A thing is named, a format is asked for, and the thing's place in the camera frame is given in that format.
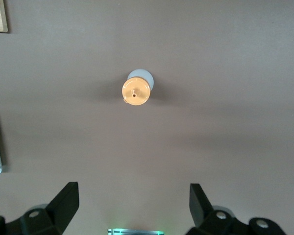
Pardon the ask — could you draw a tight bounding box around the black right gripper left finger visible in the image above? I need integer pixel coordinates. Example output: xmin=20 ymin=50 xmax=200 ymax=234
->
xmin=0 ymin=181 xmax=80 ymax=235

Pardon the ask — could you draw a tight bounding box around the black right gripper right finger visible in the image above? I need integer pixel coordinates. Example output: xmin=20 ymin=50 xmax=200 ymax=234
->
xmin=186 ymin=183 xmax=289 ymax=235

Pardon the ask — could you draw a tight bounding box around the translucent sauce bottle orange cap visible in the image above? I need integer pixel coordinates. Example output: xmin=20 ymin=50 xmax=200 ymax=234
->
xmin=121 ymin=68 xmax=155 ymax=106

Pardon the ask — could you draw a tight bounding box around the brown table cover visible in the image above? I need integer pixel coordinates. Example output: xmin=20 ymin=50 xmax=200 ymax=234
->
xmin=0 ymin=0 xmax=294 ymax=235

